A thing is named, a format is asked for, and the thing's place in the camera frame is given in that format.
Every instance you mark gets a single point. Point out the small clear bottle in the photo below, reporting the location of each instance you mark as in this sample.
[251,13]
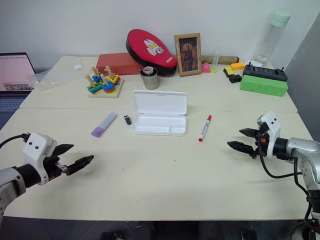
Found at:
[216,57]

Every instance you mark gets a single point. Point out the open laptop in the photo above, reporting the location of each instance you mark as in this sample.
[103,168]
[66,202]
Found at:
[15,72]

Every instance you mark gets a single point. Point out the clear plastic bag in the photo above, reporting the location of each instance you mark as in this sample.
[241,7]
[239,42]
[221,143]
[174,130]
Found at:
[57,75]

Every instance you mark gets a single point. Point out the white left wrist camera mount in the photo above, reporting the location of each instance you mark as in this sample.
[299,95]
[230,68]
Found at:
[36,147]

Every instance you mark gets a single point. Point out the green rectangular box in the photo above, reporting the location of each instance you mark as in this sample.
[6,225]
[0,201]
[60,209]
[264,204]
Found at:
[262,86]

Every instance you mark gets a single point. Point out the red rectangular box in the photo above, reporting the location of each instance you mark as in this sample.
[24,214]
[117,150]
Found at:
[112,63]

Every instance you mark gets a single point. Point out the brown wooden log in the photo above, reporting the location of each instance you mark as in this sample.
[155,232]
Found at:
[227,59]

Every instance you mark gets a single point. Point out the steel cup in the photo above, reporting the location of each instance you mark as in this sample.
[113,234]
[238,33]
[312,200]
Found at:
[150,81]

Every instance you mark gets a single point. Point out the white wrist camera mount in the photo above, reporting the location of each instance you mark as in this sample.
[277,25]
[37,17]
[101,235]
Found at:
[273,130]
[36,147]

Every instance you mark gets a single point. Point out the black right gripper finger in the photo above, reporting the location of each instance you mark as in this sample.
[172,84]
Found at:
[241,147]
[250,132]

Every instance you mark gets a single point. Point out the small white paper tag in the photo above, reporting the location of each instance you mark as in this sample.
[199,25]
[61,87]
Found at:
[77,66]

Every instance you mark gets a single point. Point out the wooden shape stacking toy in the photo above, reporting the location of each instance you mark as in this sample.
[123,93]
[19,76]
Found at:
[105,85]

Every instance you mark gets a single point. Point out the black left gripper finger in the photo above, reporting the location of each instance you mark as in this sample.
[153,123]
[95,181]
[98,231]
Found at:
[63,148]
[80,163]

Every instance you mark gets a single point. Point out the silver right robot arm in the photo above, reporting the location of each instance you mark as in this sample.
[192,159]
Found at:
[303,155]

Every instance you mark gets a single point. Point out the small red-topped item in cup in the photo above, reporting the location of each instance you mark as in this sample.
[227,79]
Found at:
[147,70]

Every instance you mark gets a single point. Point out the crumpled white paper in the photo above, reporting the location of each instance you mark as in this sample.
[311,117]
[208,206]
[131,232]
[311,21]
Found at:
[252,63]

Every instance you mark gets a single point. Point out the small yellow-green toy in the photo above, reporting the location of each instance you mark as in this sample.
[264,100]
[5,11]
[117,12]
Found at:
[214,70]

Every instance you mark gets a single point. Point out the wooden picture frame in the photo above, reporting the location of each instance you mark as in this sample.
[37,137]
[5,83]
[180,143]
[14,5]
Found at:
[188,55]

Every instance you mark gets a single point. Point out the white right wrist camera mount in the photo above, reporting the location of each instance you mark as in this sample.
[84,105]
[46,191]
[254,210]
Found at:
[273,130]

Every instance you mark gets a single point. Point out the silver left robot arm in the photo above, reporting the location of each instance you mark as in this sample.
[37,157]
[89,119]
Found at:
[10,180]

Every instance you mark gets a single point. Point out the black USB stick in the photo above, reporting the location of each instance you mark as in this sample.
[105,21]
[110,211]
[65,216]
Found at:
[127,120]

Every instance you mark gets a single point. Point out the red oval punch pad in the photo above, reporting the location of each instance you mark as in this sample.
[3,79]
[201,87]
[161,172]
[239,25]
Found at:
[147,45]

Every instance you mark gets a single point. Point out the white open pencil case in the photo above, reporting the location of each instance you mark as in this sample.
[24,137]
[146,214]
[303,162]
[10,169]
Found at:
[160,112]

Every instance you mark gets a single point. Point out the pink toy block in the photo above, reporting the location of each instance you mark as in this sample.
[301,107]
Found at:
[206,68]

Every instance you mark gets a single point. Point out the black slotted organizer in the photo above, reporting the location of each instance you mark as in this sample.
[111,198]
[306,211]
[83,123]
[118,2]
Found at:
[265,73]

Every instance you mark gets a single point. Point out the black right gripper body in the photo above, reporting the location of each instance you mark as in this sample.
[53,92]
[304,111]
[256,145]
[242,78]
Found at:
[262,147]

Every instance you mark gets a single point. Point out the red whiteboard marker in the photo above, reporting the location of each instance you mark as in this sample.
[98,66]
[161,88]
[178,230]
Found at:
[205,128]

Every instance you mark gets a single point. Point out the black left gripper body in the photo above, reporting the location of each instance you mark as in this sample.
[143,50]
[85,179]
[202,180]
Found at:
[51,166]

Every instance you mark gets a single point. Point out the clear bottle with green lid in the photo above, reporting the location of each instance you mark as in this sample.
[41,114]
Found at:
[272,37]

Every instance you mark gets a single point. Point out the purple highlighter pen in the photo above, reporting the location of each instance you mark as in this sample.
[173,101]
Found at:
[103,125]

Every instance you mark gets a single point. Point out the grey partition panel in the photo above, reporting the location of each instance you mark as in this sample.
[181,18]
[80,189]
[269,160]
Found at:
[306,75]

